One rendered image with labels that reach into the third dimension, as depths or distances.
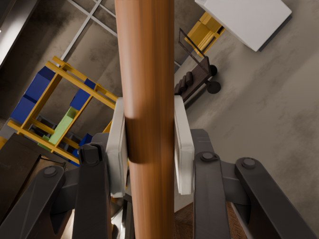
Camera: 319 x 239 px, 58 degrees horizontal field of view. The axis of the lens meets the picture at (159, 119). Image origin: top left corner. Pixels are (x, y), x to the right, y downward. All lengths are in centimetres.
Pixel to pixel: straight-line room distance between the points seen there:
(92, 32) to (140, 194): 708
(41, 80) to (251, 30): 337
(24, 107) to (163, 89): 528
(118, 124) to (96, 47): 713
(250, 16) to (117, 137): 429
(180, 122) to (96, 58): 720
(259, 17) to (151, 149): 432
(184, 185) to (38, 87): 508
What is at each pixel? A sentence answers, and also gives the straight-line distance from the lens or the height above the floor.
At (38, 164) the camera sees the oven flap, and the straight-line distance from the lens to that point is 205.
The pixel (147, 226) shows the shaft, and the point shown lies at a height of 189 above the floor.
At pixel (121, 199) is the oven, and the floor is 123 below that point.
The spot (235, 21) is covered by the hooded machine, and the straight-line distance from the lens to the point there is 436.
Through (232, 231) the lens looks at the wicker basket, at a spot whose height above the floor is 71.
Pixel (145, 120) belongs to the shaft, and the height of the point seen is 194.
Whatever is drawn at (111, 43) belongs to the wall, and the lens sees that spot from 724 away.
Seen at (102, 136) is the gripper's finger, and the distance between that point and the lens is 17.
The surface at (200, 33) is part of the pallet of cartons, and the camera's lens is 678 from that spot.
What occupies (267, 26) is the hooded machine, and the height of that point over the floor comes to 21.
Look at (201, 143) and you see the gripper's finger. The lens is 16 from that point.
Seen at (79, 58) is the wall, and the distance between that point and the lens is 741.
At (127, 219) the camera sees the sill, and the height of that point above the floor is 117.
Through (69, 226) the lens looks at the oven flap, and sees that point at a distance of 183.
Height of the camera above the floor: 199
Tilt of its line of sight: 18 degrees down
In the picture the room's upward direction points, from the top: 56 degrees counter-clockwise
